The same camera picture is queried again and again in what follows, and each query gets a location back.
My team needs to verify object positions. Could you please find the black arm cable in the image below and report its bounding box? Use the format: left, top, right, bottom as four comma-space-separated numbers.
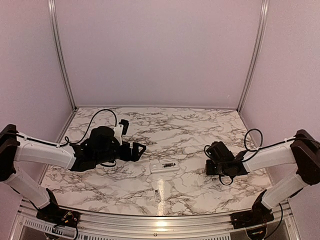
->
0, 109, 118, 168
204, 128, 311, 186

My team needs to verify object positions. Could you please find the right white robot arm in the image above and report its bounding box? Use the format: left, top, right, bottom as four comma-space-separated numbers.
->
204, 129, 320, 224

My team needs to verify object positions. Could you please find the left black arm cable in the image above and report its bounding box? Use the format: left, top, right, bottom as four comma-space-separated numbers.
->
0, 109, 118, 168

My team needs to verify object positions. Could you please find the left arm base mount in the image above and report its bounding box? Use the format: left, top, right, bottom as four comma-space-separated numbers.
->
34, 188, 80, 228

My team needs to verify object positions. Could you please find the white remote control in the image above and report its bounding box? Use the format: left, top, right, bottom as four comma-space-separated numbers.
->
149, 161, 180, 174

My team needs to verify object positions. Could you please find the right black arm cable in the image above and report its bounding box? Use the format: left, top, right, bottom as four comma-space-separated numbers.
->
204, 128, 311, 186

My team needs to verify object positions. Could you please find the left aluminium frame post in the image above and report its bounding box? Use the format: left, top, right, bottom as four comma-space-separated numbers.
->
48, 0, 77, 111

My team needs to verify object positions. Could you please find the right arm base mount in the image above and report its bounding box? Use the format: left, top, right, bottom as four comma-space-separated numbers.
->
230, 190, 275, 229

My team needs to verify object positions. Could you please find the aluminium frame post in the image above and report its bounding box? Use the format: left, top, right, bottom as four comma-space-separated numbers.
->
236, 0, 270, 115
48, 0, 77, 111

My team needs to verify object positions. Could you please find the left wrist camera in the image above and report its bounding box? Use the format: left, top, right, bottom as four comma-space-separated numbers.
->
113, 119, 129, 146

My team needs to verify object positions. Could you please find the white battery cover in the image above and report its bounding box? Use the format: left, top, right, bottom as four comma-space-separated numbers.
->
154, 189, 162, 203

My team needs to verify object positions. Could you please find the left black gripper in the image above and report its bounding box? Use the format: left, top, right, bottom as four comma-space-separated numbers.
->
94, 140, 147, 165

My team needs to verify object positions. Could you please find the front aluminium rail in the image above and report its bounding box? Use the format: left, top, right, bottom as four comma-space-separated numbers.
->
9, 200, 302, 240

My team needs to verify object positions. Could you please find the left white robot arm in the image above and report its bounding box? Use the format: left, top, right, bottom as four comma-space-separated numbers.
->
0, 123, 147, 223

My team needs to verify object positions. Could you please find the right aluminium frame post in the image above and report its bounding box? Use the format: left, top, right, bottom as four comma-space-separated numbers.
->
236, 0, 270, 115

